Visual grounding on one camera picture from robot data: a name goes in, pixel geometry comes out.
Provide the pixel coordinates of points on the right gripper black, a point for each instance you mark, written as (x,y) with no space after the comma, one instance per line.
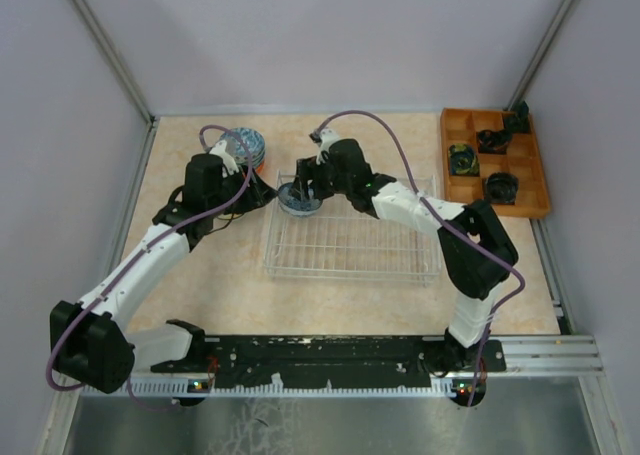
(302,179)

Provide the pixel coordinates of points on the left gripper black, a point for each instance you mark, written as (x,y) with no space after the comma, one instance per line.
(250,196)

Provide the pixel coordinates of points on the blue white patterned bowl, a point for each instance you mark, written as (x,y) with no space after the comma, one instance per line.
(299,208)

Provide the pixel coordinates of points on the white wire dish rack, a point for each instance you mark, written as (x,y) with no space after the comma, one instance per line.
(340,243)

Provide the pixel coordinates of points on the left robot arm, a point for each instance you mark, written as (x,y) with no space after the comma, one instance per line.
(89,342)

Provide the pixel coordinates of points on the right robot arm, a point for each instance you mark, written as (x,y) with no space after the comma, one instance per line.
(477,252)

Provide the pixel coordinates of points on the top blue stacked bowl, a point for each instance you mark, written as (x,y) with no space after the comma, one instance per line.
(254,145)

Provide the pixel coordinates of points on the black yellow object in tray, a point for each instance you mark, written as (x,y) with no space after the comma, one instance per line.
(463,160)

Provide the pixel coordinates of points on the wooden compartment tray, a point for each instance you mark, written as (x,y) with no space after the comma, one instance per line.
(521,159)

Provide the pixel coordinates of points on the black object tray centre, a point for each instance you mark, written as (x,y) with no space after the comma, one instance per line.
(493,142)

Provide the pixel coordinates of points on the black round object in tray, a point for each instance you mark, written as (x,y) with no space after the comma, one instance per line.
(501,188)

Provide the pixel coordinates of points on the black object tray corner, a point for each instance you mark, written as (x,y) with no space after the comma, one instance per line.
(518,120)

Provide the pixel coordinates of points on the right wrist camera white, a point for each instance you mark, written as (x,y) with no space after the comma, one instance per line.
(324,139)

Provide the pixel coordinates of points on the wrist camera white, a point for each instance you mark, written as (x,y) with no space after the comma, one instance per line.
(226,151)
(324,139)

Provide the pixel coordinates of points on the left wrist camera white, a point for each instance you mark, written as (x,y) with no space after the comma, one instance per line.
(226,151)

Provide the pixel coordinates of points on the white cable duct strip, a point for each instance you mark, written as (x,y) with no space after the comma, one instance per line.
(197,388)

